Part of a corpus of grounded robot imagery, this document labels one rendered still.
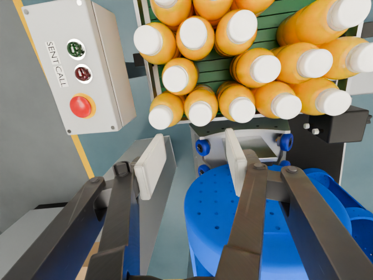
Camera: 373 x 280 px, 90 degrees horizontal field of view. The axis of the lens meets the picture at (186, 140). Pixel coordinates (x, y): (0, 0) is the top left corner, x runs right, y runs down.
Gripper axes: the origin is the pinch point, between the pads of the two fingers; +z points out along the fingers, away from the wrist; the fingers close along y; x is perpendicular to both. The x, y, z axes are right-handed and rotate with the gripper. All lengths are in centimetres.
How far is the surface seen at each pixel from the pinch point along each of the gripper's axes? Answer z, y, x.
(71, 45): 13.5, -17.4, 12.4
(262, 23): 34.5, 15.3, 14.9
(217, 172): 24.5, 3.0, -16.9
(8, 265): 60, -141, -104
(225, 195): 15.7, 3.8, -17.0
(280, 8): 34.5, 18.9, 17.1
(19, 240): 81, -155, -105
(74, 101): 13.5, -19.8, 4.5
